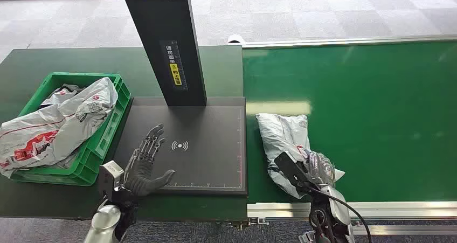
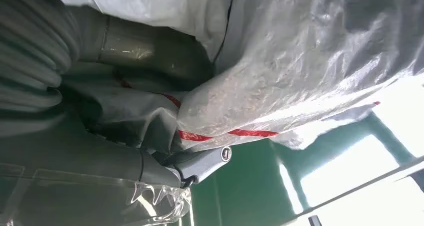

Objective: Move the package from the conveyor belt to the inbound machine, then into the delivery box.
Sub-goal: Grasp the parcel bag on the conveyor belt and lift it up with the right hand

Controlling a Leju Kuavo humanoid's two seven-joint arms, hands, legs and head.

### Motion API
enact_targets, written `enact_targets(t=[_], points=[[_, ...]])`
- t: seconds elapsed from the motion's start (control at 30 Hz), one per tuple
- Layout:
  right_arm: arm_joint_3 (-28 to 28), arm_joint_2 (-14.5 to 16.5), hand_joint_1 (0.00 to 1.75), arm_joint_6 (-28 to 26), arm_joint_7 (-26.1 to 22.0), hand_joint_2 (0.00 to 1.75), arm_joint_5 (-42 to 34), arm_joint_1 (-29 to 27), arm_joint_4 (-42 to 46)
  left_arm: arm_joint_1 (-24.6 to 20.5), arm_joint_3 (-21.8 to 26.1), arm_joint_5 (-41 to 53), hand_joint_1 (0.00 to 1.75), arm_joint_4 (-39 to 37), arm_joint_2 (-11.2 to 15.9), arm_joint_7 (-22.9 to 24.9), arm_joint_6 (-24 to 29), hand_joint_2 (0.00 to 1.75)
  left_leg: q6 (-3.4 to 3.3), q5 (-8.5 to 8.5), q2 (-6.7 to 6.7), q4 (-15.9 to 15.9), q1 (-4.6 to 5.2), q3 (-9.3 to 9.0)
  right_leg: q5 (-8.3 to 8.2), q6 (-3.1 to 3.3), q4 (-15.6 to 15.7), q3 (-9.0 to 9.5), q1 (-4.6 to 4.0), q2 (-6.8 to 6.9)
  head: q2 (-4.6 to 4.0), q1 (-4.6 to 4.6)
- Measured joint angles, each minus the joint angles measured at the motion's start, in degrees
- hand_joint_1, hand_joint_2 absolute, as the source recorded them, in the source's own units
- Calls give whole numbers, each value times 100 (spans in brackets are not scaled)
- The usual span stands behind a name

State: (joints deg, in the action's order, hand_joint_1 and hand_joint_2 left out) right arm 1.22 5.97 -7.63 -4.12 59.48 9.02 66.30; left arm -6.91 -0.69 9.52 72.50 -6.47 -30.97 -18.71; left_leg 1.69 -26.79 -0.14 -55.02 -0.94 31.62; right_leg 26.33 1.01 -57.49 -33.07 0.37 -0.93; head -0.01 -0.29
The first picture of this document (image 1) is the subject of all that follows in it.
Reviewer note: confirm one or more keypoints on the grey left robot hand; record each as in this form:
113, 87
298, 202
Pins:
141, 173

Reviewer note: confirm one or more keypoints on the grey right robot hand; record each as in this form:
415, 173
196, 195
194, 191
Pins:
321, 168

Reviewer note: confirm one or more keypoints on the grey poly mailer package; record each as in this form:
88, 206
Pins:
282, 134

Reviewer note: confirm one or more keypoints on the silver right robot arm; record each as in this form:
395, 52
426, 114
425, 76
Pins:
335, 207

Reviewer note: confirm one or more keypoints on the green conveyor belt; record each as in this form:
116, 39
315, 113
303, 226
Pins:
357, 120

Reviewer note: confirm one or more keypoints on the green plastic crate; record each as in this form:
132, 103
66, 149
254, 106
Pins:
96, 146

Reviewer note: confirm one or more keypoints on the grey mailer with red print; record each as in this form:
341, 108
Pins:
60, 127

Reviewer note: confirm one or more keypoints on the black and yellow column label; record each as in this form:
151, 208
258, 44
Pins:
175, 68

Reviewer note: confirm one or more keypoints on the small grey mailer bag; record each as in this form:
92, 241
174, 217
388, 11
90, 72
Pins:
60, 96

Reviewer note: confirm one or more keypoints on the black scanner column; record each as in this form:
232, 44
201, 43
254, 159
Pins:
167, 27

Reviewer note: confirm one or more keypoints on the white roller end cap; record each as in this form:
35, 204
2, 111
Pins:
235, 39

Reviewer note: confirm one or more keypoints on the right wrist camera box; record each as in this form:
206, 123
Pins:
291, 170

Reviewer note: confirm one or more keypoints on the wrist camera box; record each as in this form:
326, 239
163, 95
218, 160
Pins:
291, 170
109, 177

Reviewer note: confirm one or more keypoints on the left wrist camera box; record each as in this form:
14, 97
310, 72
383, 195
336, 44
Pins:
109, 177

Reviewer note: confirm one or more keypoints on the black scanner base plate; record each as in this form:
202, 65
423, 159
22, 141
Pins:
210, 145

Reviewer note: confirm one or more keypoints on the aluminium conveyor side rail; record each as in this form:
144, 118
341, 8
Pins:
339, 41
400, 210

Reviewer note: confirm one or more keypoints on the metal conveyor mounting bracket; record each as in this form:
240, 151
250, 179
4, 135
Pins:
250, 223

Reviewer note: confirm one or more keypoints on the aluminium lower frame bar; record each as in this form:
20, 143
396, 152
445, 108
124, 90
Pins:
410, 230

